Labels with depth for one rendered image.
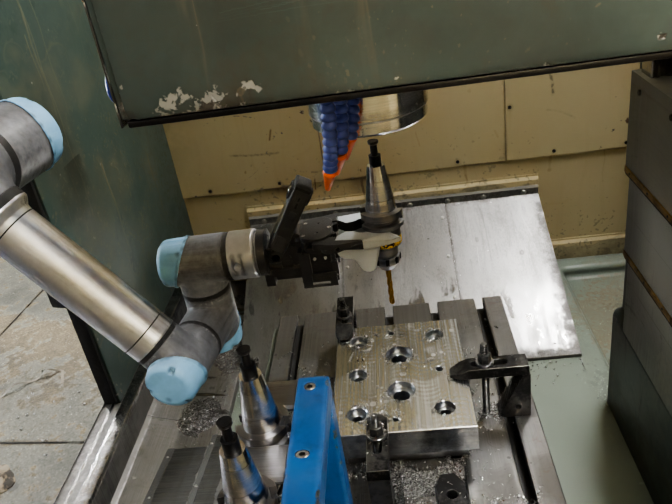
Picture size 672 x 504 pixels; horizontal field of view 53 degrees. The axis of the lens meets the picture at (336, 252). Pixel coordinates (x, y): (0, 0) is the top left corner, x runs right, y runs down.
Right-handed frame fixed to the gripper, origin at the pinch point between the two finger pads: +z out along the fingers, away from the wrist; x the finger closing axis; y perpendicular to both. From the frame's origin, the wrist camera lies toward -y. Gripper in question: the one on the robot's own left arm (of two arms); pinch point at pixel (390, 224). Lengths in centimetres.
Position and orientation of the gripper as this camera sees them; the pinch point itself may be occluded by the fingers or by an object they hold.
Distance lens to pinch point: 98.5
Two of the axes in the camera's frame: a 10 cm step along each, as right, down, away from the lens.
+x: -0.4, 4.9, -8.7
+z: 9.9, -1.1, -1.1
